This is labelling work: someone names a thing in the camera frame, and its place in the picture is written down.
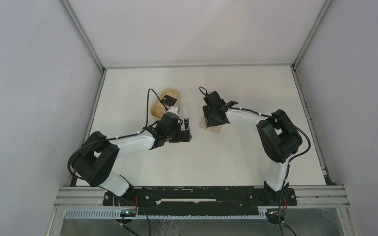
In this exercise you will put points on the front aluminium rail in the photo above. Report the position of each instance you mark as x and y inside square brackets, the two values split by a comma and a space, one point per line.
[308, 196]

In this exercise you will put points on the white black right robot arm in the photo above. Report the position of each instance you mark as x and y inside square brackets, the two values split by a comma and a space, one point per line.
[280, 138]

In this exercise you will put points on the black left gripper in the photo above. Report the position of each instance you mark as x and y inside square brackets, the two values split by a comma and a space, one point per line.
[184, 135]

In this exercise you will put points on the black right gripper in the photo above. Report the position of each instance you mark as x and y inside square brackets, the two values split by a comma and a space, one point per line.
[209, 122]

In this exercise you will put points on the aluminium frame rail right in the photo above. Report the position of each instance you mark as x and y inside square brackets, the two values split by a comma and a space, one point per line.
[302, 62]

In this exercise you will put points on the aluminium frame rail left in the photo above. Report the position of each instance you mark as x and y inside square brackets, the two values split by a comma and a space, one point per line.
[98, 71]

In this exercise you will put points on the black VIP card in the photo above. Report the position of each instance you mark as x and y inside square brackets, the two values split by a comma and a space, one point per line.
[168, 100]

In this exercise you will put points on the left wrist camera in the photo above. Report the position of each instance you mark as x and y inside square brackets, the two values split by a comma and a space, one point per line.
[173, 109]

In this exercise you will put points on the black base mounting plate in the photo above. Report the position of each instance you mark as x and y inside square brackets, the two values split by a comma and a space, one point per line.
[149, 196]

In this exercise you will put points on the aluminium frame rail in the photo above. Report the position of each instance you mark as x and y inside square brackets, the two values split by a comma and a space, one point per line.
[302, 62]
[98, 71]
[198, 65]

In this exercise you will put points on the white slotted cable duct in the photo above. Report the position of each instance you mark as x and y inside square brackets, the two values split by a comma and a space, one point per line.
[131, 214]

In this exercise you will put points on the aluminium frame rail back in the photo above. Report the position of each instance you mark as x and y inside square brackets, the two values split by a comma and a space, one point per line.
[198, 65]

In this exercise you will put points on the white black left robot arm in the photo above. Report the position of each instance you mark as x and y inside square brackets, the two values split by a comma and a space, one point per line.
[94, 160]

